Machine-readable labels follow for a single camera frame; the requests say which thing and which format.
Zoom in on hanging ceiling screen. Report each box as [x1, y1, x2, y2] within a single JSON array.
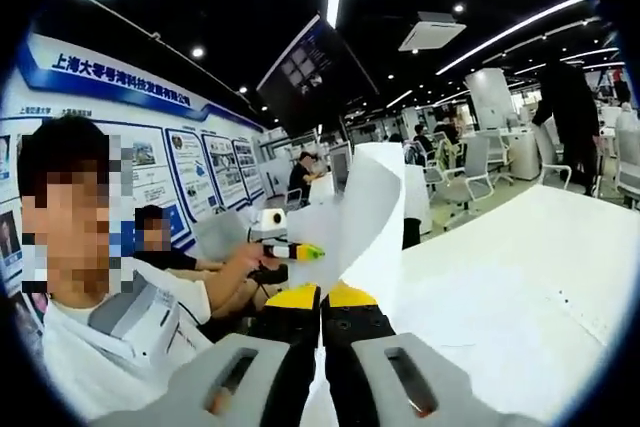
[[255, 14, 380, 137]]

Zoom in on person's left hand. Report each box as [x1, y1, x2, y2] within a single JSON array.
[[232, 241, 269, 276]]

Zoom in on white chest device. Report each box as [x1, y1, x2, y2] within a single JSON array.
[[88, 271, 182, 354]]

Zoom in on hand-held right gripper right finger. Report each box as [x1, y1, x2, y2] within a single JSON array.
[[320, 279, 549, 427]]

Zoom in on white table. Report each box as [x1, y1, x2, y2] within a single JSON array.
[[397, 183, 640, 423]]

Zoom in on white table socket strip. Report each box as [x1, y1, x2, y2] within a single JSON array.
[[552, 286, 610, 347]]

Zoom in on white square pillar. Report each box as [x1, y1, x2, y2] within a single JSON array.
[[463, 67, 517, 132]]

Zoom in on white framed computer monitor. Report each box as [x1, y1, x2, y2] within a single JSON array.
[[328, 143, 355, 194]]

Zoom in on blue and white wall poster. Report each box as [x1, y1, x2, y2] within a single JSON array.
[[0, 31, 269, 298]]

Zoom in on group of white office chairs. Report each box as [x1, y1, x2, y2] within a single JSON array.
[[407, 111, 640, 228]]

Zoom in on person's head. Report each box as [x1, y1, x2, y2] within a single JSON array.
[[16, 115, 112, 183]]

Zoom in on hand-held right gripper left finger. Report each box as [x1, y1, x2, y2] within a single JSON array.
[[94, 283, 322, 427]]

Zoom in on ceiling air conditioner vent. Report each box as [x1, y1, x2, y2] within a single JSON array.
[[397, 10, 468, 53]]

